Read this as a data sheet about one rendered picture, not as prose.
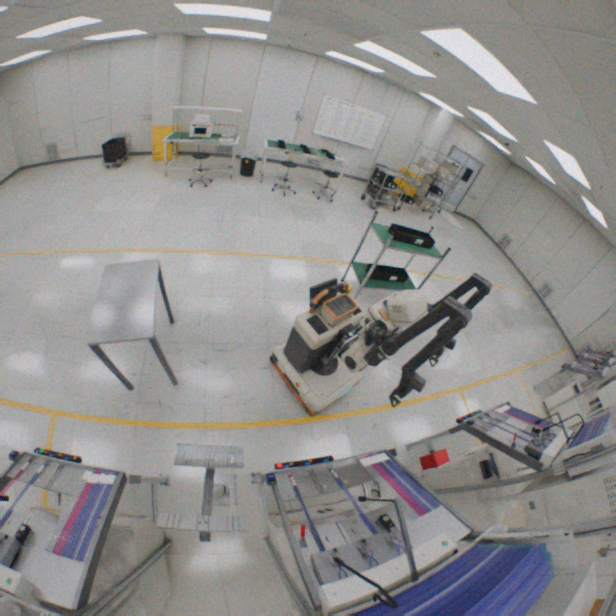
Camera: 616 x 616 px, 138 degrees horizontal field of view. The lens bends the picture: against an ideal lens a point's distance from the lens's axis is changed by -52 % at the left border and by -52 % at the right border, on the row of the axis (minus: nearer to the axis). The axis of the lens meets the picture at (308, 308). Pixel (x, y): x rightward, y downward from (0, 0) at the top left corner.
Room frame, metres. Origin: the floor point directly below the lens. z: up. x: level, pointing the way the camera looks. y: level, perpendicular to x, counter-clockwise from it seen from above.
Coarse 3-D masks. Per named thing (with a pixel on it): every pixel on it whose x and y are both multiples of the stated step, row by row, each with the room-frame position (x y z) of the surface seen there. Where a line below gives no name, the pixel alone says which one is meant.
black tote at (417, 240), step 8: (392, 224) 2.52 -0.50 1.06; (392, 232) 2.46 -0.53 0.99; (400, 232) 2.40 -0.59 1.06; (408, 232) 2.66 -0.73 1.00; (416, 232) 2.71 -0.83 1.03; (424, 232) 2.76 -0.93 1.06; (400, 240) 2.43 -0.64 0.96; (408, 240) 2.47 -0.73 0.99; (416, 240) 2.52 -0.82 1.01; (424, 240) 2.57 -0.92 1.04; (432, 240) 2.69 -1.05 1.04
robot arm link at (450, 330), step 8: (456, 320) 0.64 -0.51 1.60; (464, 320) 0.64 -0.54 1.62; (448, 328) 0.64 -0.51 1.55; (456, 328) 0.63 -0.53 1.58; (440, 336) 0.66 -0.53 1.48; (448, 336) 0.65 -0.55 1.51; (432, 344) 0.66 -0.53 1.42; (440, 344) 0.65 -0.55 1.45; (424, 352) 0.65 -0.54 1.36; (432, 352) 0.64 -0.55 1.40; (416, 360) 0.65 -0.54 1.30; (424, 360) 0.64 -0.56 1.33; (408, 368) 0.64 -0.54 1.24; (416, 368) 0.63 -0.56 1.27
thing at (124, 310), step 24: (120, 264) 0.81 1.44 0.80; (144, 264) 0.91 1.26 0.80; (120, 288) 0.63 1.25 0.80; (144, 288) 0.72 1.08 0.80; (96, 312) 0.39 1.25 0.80; (120, 312) 0.48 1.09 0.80; (144, 312) 0.57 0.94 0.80; (168, 312) 0.97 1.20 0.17; (96, 336) 0.26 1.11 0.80; (120, 336) 0.35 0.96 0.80; (144, 336) 0.43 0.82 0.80
